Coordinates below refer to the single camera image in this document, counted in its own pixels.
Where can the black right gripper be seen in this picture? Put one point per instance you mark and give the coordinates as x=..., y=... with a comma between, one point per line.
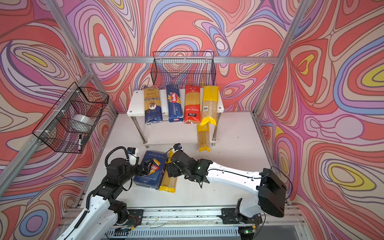
x=172, y=168

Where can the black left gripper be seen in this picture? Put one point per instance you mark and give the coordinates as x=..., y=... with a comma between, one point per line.
x=145, y=169

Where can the blue Barilla rigatoni box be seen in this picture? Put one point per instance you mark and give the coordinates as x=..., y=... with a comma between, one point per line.
x=153, y=166

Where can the yellow Pastatime spaghetti bag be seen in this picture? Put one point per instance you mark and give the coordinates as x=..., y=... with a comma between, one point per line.
x=168, y=183
x=203, y=134

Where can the blue Barilla spaghetti box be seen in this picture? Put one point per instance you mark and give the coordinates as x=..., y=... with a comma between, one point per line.
x=176, y=113

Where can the red spaghetti bag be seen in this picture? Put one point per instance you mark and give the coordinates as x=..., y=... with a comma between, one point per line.
x=192, y=111

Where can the dark blue spaghetti bag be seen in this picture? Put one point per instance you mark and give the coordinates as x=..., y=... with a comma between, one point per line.
x=153, y=110

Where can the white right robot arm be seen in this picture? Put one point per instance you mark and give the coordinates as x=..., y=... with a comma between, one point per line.
x=269, y=191

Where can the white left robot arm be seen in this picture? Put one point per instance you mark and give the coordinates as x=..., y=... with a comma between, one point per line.
x=102, y=198

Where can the white two-tier shelf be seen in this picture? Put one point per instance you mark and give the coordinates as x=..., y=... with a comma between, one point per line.
x=164, y=133

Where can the silver tape roll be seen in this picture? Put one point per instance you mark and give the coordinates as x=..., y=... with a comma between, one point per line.
x=81, y=124

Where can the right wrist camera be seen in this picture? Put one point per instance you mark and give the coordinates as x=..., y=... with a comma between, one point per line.
x=177, y=147

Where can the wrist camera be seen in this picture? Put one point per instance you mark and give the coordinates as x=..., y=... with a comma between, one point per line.
x=132, y=156
x=177, y=147

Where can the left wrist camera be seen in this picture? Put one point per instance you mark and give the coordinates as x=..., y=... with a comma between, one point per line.
x=132, y=156

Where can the black wire basket left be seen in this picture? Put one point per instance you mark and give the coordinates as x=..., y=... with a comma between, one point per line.
x=56, y=132

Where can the black wire basket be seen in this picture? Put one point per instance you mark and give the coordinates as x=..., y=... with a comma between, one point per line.
x=182, y=68
x=56, y=132

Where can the black wire basket back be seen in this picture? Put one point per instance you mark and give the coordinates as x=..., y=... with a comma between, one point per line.
x=182, y=68

